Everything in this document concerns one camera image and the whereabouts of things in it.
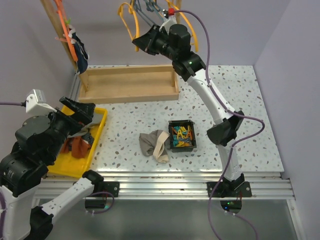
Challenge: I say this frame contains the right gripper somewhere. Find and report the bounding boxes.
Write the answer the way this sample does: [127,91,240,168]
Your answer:
[133,24,178,61]

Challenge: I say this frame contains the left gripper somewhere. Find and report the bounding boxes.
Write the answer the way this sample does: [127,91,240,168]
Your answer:
[44,95,96,161]

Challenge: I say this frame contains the navy striped underwear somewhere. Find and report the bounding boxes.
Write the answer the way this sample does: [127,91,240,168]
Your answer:
[81,131,95,146]

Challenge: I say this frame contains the rust orange underwear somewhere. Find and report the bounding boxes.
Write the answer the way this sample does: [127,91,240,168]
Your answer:
[60,136,92,159]

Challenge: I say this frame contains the blue-grey hanger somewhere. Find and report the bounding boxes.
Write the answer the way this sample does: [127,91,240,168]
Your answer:
[144,0,166,22]

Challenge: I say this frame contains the teal hanger with grey underwear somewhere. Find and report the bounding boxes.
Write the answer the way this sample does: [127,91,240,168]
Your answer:
[130,0,156,27]

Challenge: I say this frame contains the yellow plastic hanger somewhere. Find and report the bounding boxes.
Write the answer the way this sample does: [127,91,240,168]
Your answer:
[166,0,199,53]

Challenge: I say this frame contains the grey underwear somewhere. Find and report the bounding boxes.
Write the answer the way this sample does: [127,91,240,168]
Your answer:
[68,112,104,139]
[138,130,170,164]

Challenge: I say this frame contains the orange hanger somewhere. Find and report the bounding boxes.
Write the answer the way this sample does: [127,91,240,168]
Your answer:
[54,0,78,62]

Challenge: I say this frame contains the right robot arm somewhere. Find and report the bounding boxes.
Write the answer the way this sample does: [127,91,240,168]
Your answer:
[132,24,245,198]

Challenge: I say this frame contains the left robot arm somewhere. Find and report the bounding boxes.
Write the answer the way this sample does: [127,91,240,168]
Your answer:
[0,97,104,240]

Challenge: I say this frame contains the wooden hanger rack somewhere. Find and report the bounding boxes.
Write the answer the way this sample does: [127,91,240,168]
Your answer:
[39,0,183,105]

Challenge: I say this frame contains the yellow plastic tray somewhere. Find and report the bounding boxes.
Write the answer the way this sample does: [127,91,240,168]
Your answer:
[48,107,108,178]

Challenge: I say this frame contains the black clip box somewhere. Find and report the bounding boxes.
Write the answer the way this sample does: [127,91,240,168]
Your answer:
[168,120,197,153]

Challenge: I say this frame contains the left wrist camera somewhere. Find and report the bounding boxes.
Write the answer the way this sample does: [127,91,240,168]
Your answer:
[25,89,57,116]

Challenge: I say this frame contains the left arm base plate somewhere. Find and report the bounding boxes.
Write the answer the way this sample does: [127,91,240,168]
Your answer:
[89,181,120,198]

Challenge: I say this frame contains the aluminium rail frame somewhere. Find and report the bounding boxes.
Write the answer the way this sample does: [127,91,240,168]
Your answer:
[19,74,308,240]

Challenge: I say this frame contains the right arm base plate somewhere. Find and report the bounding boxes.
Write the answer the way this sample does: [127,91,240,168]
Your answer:
[212,181,253,198]

